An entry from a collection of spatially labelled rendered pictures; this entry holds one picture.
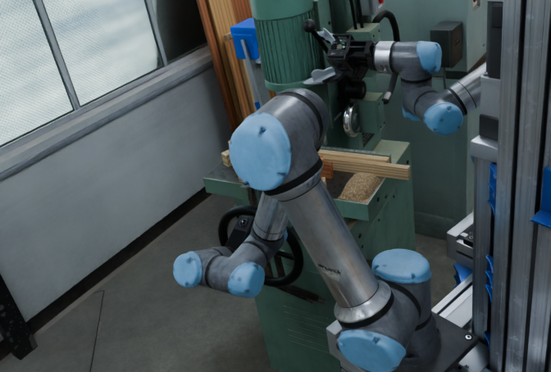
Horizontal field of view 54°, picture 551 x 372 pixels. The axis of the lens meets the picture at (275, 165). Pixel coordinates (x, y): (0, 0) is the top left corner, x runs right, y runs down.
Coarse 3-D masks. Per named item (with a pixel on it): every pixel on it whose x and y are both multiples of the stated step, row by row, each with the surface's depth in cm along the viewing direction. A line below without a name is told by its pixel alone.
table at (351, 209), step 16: (208, 176) 186; (224, 176) 184; (336, 176) 172; (352, 176) 171; (208, 192) 188; (224, 192) 184; (240, 192) 180; (336, 192) 164; (384, 192) 167; (352, 208) 160; (368, 208) 157; (288, 224) 162
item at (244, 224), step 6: (240, 216) 140; (246, 216) 139; (240, 222) 138; (246, 222) 138; (252, 222) 137; (234, 228) 138; (240, 228) 138; (246, 228) 137; (234, 234) 137; (240, 234) 136; (246, 234) 136; (228, 240) 137; (234, 240) 136; (240, 240) 135; (228, 246) 136; (234, 246) 135
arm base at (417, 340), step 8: (432, 320) 116; (416, 328) 112; (424, 328) 113; (432, 328) 115; (416, 336) 113; (424, 336) 114; (432, 336) 115; (440, 336) 118; (408, 344) 114; (416, 344) 114; (424, 344) 114; (432, 344) 115; (440, 344) 118; (408, 352) 115; (416, 352) 114; (424, 352) 114; (432, 352) 115; (408, 360) 114; (416, 360) 114; (424, 360) 115
